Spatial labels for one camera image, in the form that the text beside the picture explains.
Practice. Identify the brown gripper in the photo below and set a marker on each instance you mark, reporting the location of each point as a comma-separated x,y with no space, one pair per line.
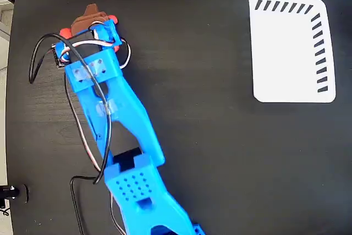
88,20

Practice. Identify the bare camera circuit board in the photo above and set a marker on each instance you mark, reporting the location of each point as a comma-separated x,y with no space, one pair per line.
57,57

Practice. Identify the red turtle toy silver shell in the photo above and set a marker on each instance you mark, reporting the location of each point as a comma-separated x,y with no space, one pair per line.
65,32

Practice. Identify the black table clamp mount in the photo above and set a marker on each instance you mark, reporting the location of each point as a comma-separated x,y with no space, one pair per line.
12,191

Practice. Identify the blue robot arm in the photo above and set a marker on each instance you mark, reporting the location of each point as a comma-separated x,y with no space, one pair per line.
121,114

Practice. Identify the white paper with striped border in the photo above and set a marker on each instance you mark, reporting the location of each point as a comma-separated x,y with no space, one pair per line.
286,53

